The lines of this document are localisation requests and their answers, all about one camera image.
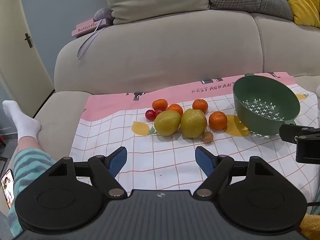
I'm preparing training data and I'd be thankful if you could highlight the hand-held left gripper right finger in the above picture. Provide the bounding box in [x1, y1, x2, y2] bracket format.
[195, 146, 275, 199]

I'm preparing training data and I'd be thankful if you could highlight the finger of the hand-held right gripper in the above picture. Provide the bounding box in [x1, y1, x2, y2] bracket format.
[279, 124, 320, 144]
[295, 134, 320, 164]

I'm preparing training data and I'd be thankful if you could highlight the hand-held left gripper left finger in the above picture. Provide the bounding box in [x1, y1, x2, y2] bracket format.
[47, 146, 128, 199]

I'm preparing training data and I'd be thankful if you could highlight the yellow-green pear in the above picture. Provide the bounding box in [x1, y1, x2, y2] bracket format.
[180, 108, 208, 139]
[154, 110, 181, 137]

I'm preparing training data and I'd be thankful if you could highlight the orange tangerine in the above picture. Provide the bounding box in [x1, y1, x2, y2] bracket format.
[192, 99, 209, 114]
[167, 104, 184, 117]
[209, 111, 228, 130]
[152, 99, 168, 111]

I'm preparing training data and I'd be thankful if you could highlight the green plastic colander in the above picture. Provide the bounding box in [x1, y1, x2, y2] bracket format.
[233, 73, 301, 139]

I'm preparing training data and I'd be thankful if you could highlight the pink checked printed cloth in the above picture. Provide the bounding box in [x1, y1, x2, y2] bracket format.
[69, 72, 320, 207]

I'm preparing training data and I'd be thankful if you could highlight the yellow plush toy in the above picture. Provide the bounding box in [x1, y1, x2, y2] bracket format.
[299, 214, 320, 240]

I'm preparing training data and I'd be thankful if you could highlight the person's leg in striped pajamas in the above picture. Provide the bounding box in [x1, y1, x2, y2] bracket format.
[7, 135, 58, 238]

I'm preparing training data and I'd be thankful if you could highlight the white sock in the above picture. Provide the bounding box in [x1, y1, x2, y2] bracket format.
[2, 100, 42, 140]

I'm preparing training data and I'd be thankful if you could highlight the smartphone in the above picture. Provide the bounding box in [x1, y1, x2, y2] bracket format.
[1, 168, 15, 210]

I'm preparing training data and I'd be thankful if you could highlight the beige sofa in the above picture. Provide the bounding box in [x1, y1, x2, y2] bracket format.
[9, 5, 320, 215]

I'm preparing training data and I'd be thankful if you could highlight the lavender ribbon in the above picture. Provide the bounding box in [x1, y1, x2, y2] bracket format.
[77, 20, 106, 60]

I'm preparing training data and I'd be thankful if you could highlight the yellow cushion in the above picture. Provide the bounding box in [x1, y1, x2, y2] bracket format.
[279, 0, 320, 28]

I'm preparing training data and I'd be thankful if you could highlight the pink gift box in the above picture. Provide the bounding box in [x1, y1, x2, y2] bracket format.
[71, 18, 110, 38]

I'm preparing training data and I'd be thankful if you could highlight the cream door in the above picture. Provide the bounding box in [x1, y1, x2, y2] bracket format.
[0, 0, 56, 140]

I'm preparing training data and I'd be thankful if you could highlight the grey plush ball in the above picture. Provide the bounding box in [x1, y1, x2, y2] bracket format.
[94, 8, 115, 25]

